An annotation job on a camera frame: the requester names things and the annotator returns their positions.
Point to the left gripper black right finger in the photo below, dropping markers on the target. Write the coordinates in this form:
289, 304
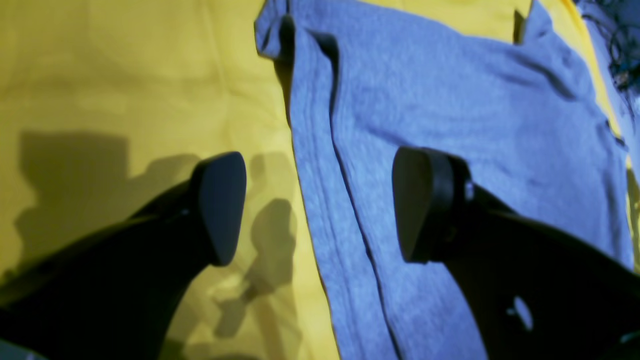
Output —
535, 292

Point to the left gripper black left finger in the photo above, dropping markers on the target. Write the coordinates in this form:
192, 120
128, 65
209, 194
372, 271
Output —
113, 294

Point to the grey t-shirt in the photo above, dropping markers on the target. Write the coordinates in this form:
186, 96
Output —
367, 80

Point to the yellow table cloth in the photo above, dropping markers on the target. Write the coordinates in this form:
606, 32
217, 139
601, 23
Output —
106, 104

